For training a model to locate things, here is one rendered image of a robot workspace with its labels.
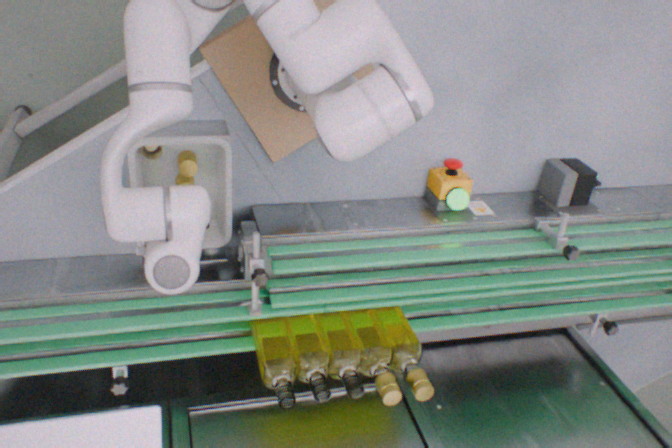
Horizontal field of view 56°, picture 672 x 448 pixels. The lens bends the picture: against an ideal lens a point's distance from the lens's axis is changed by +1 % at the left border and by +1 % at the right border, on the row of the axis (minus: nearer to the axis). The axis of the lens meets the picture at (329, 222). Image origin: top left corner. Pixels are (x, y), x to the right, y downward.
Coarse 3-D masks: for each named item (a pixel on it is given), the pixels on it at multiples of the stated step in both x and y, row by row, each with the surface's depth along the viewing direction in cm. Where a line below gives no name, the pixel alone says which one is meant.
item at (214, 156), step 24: (144, 144) 105; (168, 144) 106; (192, 144) 107; (216, 144) 115; (144, 168) 114; (168, 168) 115; (216, 168) 118; (216, 192) 120; (216, 216) 123; (216, 240) 118
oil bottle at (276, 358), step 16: (256, 320) 114; (272, 320) 114; (256, 336) 112; (272, 336) 110; (288, 336) 111; (256, 352) 113; (272, 352) 107; (288, 352) 107; (272, 368) 104; (288, 368) 105; (272, 384) 105
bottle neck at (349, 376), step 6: (348, 366) 107; (342, 372) 107; (348, 372) 106; (354, 372) 106; (342, 378) 106; (348, 378) 105; (354, 378) 104; (348, 384) 104; (354, 384) 103; (360, 384) 104; (348, 390) 103; (354, 390) 105; (360, 390) 104; (348, 396) 104; (354, 396) 104; (360, 396) 104
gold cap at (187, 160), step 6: (186, 150) 114; (180, 156) 113; (186, 156) 112; (192, 156) 113; (180, 162) 111; (186, 162) 111; (192, 162) 111; (180, 168) 111; (186, 168) 111; (192, 168) 112; (186, 174) 112; (192, 174) 112
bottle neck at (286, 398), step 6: (276, 378) 104; (282, 378) 104; (288, 378) 104; (276, 384) 103; (282, 384) 102; (288, 384) 103; (276, 390) 102; (282, 390) 101; (288, 390) 101; (276, 396) 102; (282, 396) 100; (288, 396) 100; (294, 396) 101; (282, 402) 102; (288, 402) 102; (294, 402) 101; (282, 408) 101; (288, 408) 101
